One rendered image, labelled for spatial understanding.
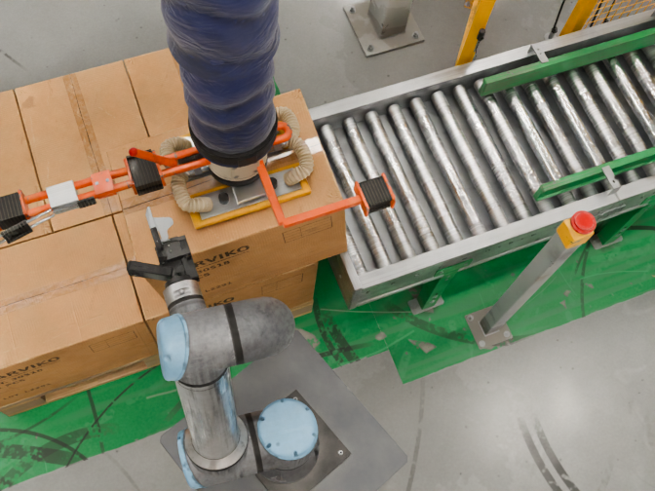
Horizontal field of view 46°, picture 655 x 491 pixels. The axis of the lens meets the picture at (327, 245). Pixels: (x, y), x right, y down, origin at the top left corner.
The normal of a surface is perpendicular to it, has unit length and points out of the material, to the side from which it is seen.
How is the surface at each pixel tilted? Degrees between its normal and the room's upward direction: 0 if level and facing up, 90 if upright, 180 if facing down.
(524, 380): 0
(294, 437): 8
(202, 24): 78
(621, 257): 0
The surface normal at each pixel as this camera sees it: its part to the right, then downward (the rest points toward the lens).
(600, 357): 0.07, -0.38
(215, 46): -0.06, 0.95
